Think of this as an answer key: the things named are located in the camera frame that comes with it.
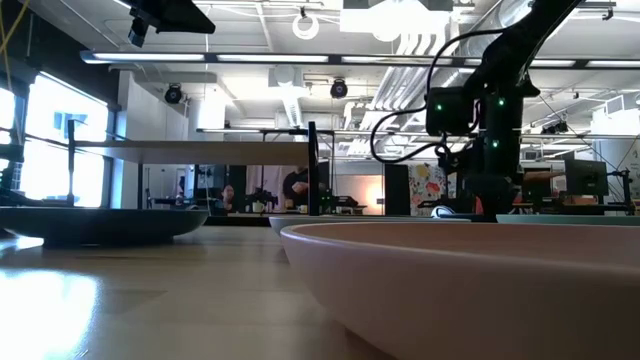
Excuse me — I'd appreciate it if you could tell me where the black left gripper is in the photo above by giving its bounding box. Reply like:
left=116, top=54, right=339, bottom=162
left=130, top=0, right=217, bottom=35

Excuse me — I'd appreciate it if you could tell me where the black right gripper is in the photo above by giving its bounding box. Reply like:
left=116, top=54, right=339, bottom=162
left=438, top=134, right=525, bottom=220

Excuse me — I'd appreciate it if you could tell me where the sage green plate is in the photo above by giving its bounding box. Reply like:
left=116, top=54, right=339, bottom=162
left=496, top=213, right=640, bottom=226

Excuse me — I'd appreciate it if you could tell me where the pink plate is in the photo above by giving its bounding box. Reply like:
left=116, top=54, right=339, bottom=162
left=279, top=222, right=640, bottom=360

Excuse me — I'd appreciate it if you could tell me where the cream white plate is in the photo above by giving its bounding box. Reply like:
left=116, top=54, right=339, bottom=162
left=268, top=214, right=474, bottom=237

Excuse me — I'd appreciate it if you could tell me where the dark green plate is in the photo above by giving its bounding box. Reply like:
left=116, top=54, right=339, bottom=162
left=0, top=206, right=210, bottom=250

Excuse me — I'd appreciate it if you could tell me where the floral poster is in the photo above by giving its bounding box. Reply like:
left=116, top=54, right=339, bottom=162
left=409, top=163, right=448, bottom=216

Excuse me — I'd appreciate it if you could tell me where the black ceiling spotlight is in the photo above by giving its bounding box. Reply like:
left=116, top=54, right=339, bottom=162
left=163, top=83, right=184, bottom=105
left=329, top=78, right=350, bottom=100

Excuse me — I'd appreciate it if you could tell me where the black cabinet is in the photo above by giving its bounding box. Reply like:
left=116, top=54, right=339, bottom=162
left=383, top=163, right=411, bottom=216

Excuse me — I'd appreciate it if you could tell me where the long ceiling light strip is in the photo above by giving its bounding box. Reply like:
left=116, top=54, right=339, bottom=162
left=79, top=49, right=640, bottom=69

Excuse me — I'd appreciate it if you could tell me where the black background monitor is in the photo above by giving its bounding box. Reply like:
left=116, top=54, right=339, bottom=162
left=564, top=158, right=610, bottom=197

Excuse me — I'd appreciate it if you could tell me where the person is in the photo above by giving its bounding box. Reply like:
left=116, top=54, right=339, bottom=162
left=219, top=183, right=239, bottom=215
left=282, top=167, right=311, bottom=210

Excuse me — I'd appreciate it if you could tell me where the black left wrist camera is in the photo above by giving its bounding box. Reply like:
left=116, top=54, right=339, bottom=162
left=127, top=16, right=152, bottom=49

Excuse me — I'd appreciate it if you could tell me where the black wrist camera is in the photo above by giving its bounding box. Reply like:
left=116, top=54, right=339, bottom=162
left=425, top=87, right=474, bottom=136
left=127, top=16, right=152, bottom=49

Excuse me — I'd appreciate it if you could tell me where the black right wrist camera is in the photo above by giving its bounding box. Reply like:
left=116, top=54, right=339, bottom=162
left=425, top=87, right=474, bottom=136

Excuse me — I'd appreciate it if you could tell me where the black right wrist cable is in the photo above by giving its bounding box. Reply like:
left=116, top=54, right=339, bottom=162
left=369, top=27, right=506, bottom=164

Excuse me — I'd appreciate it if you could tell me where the white ring lamp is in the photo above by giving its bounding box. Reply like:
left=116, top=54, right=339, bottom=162
left=291, top=12, right=321, bottom=41

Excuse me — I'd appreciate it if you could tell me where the silver ventilation duct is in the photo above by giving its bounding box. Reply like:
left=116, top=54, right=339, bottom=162
left=439, top=0, right=531, bottom=101

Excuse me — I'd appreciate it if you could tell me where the black aluminium table frame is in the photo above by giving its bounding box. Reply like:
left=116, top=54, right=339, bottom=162
left=204, top=213, right=274, bottom=228

